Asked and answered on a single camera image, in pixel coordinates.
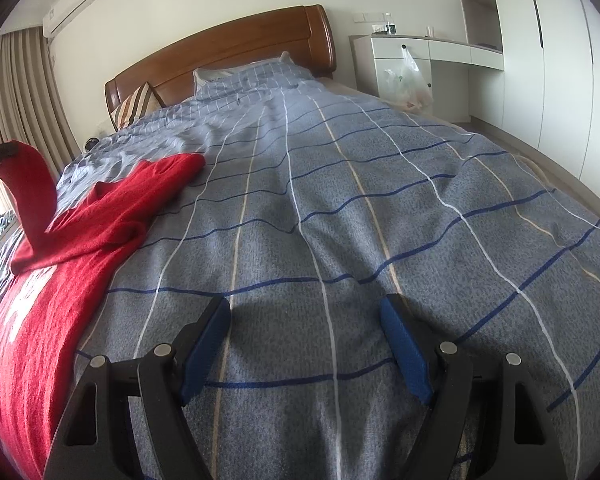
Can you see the white plastic bag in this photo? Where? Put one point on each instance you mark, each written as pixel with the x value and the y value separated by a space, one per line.
pixel 405 85

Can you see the clear bottle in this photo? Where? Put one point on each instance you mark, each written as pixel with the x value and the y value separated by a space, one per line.
pixel 391 24

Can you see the white desk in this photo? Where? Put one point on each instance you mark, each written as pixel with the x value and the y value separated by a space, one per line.
pixel 450 50

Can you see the white air conditioner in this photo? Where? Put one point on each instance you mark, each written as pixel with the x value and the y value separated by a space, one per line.
pixel 77 2

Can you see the wooden bed headboard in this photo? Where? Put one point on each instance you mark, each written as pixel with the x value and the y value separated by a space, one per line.
pixel 230 50

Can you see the blue checked blanket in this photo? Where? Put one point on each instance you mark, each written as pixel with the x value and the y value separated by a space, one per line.
pixel 355 220

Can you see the blue checked pillow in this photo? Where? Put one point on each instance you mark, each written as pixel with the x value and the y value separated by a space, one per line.
pixel 210 76

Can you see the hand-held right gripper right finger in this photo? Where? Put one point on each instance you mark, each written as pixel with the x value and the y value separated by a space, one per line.
pixel 405 350

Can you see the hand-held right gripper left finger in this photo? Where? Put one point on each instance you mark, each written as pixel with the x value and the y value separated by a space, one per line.
pixel 207 345

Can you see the red knitted sweater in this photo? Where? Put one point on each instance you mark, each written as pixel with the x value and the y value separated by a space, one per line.
pixel 30 335

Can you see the striped cushion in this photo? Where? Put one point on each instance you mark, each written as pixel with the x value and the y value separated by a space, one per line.
pixel 135 105

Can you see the beige curtain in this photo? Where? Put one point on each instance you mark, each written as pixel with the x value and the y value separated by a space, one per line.
pixel 25 85

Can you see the small white fan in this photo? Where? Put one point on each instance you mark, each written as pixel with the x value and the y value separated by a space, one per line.
pixel 90 145

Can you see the white wardrobe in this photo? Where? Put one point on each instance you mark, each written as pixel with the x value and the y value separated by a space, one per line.
pixel 555 60

